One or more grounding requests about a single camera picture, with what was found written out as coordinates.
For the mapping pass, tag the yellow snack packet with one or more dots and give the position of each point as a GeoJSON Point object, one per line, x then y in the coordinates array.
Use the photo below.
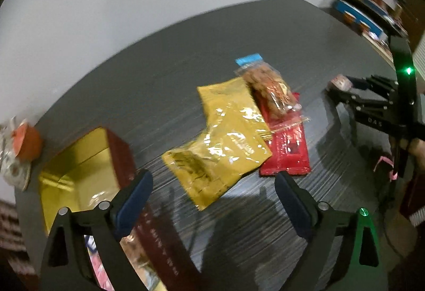
{"type": "Point", "coordinates": [234, 143]}

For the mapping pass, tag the red gold toffee tin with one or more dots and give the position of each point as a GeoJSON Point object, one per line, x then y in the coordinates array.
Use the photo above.
{"type": "Point", "coordinates": [94, 168]}

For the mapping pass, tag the pink candy packet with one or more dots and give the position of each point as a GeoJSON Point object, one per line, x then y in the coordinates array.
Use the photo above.
{"type": "Point", "coordinates": [340, 82]}

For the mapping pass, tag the clear peanut snack bag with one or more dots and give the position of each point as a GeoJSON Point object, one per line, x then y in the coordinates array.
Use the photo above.
{"type": "Point", "coordinates": [270, 86]}

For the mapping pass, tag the blue snack packet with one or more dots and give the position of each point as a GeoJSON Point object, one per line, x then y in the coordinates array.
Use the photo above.
{"type": "Point", "coordinates": [248, 59]}

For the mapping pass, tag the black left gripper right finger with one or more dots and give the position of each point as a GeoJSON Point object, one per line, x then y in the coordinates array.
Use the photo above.
{"type": "Point", "coordinates": [358, 265]}

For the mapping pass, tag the striped curtain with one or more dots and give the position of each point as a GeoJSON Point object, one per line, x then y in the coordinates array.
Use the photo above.
{"type": "Point", "coordinates": [12, 242]}

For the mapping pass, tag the red snack packet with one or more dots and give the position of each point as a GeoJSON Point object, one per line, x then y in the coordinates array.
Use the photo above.
{"type": "Point", "coordinates": [288, 146]}

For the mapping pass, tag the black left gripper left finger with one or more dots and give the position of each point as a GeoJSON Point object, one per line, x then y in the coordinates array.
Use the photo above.
{"type": "Point", "coordinates": [66, 264]}

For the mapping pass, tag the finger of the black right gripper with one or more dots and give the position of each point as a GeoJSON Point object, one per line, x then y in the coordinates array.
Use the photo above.
{"type": "Point", "coordinates": [374, 82]}
{"type": "Point", "coordinates": [379, 108]}

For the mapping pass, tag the orange lidded tea cup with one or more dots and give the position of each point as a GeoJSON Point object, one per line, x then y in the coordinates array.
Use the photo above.
{"type": "Point", "coordinates": [26, 142]}

